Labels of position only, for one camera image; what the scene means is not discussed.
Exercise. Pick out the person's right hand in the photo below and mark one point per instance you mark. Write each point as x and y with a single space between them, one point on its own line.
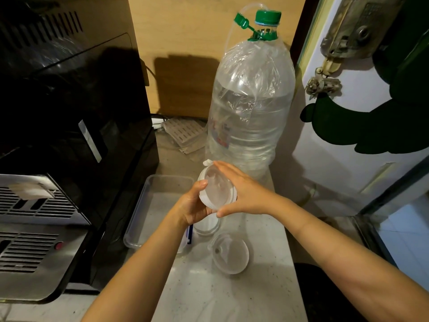
249 197

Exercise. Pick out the person's left hand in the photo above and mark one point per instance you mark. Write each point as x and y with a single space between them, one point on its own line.
191 208

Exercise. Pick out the person's right thumb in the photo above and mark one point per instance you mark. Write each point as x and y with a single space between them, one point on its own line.
226 210

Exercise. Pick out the person's left thumb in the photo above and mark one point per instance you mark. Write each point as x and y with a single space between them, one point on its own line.
199 188

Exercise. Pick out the white round plastic container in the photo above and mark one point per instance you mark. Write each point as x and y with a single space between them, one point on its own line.
216 191

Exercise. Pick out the person's left forearm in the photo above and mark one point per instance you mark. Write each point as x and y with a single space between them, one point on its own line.
140 271

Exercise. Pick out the person's right forearm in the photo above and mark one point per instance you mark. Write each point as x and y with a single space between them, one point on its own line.
345 258

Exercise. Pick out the small clear plastic cup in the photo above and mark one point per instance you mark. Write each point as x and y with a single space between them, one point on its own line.
207 226

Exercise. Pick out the blue pen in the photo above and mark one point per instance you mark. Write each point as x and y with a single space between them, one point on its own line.
190 234

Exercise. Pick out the clear round funnel lid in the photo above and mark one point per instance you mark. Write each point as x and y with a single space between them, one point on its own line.
230 254

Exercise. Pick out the clear rectangular plastic tray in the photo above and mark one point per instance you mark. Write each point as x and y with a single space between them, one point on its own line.
157 204

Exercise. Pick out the white vented plastic pieces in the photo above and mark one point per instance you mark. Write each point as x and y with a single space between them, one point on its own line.
186 134

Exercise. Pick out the large clear water bottle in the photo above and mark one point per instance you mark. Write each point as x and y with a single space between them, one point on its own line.
249 107

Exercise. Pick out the white door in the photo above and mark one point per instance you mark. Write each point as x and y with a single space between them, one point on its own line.
338 157

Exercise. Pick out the black coffee machine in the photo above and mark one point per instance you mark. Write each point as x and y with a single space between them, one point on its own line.
73 107

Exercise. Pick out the small metal door hasp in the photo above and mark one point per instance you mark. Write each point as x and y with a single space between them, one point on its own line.
322 85

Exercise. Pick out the white paper tag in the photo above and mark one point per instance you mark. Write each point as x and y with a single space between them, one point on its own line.
32 191

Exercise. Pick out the silver metal drip tray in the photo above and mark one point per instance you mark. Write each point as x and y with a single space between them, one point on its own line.
33 244

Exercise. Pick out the green bottle cap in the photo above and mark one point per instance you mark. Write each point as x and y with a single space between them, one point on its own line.
267 18

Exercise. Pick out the metal door latch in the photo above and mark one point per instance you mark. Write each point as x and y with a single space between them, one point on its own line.
360 26

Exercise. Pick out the dark green wall sticker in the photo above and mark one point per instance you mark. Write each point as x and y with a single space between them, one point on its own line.
385 124

